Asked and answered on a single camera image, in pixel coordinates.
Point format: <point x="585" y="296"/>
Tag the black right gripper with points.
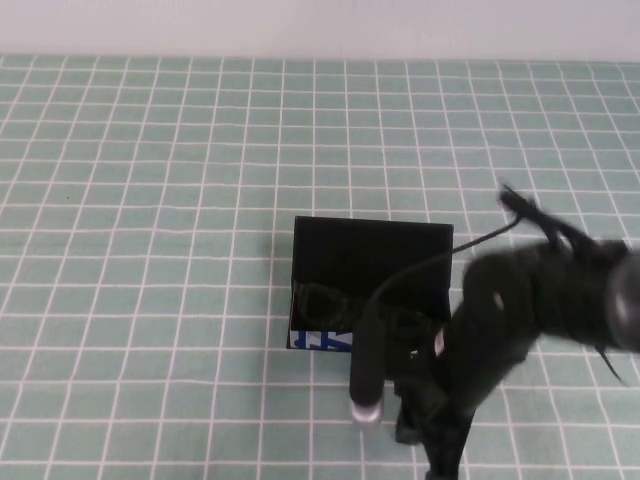
<point x="435" y="390"/>

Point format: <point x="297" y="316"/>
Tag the black framed glasses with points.
<point x="320" y="302"/>

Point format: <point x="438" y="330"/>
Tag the black glasses case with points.
<point x="350" y="250"/>

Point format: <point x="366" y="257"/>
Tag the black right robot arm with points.
<point x="525" y="310"/>

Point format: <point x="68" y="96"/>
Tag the black zip tie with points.
<point x="612" y="367"/>

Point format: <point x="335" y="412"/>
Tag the green white checked tablecloth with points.
<point x="150" y="150"/>

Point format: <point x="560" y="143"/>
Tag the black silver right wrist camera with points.
<point x="367" y="360"/>

